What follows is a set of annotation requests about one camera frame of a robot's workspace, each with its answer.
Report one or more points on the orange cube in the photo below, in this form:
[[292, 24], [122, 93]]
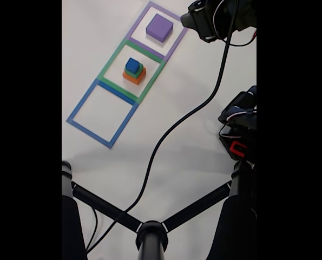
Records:
[[135, 80]]

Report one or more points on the green cube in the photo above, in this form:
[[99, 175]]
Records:
[[139, 74]]

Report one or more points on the black camera tripod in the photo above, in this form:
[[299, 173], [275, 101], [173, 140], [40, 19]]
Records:
[[151, 238]]

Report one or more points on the green square frame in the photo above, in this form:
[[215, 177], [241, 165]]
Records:
[[110, 63]]

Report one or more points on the blue square frame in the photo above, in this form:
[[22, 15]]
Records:
[[117, 93]]

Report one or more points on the purple block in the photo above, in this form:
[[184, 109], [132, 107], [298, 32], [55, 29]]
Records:
[[159, 25]]

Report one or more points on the purple square frame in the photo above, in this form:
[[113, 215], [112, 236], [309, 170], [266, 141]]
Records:
[[140, 19]]

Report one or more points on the small blue cube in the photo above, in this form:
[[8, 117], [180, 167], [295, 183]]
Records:
[[132, 64]]

